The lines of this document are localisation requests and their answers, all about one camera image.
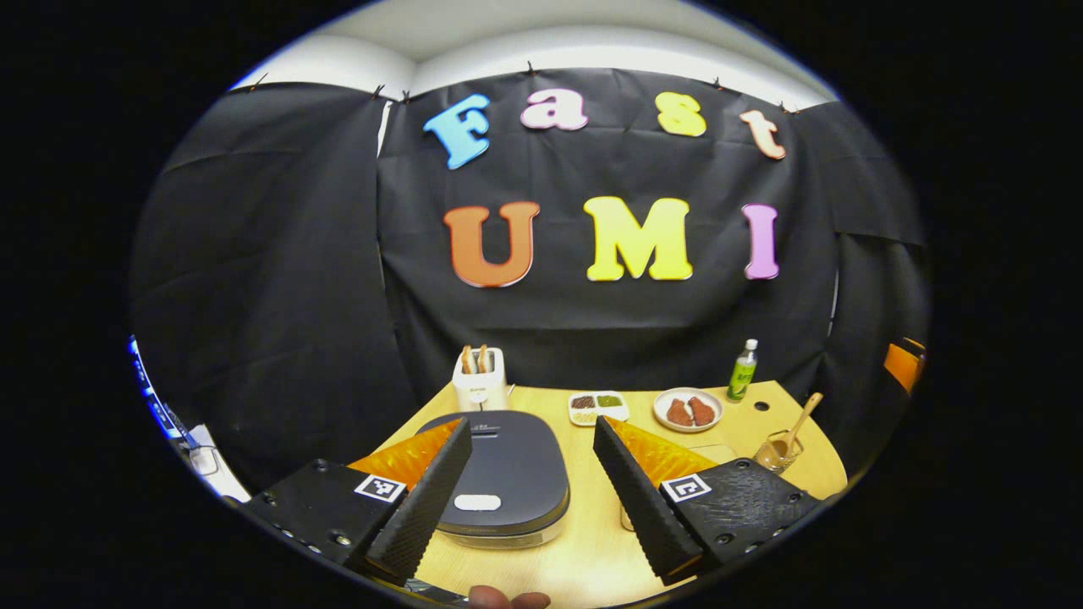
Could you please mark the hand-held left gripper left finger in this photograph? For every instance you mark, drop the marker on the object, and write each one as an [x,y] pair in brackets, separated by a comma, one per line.
[423,507]

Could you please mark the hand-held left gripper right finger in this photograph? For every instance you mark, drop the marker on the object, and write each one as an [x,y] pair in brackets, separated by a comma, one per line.
[639,507]

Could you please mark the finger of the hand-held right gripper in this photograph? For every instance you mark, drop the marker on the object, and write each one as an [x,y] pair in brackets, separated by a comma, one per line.
[901,365]

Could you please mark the black rice cooker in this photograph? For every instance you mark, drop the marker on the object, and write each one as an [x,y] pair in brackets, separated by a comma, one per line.
[516,474]

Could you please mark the wooden spoon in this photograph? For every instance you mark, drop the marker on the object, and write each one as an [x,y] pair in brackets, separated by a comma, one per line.
[795,427]

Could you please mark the cream rice container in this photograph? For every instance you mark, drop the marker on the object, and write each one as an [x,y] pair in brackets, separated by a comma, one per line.
[715,452]

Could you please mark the brown meat piece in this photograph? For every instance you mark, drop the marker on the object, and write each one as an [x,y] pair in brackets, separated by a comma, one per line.
[678,413]
[702,411]

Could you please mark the white divided bean dish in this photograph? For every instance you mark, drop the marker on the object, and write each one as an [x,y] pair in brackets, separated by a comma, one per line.
[598,408]

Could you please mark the round white plate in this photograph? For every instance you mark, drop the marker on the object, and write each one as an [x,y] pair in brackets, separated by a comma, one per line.
[687,392]

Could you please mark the white toaster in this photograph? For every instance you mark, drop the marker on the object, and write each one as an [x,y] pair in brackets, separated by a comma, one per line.
[480,393]

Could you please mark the toast slice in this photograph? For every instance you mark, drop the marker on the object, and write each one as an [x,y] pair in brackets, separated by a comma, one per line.
[467,359]
[483,358]

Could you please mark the green drink bottle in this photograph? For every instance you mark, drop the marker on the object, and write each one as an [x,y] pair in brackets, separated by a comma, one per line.
[742,376]

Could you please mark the white side desk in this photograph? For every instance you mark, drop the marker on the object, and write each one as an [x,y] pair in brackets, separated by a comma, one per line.
[220,482]

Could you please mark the white tray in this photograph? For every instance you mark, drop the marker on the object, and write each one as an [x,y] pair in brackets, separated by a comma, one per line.
[203,461]

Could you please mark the black backdrop cloth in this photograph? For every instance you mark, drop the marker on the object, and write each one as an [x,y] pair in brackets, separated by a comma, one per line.
[296,296]

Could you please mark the computer monitor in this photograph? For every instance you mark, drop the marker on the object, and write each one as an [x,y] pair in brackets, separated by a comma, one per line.
[148,389]

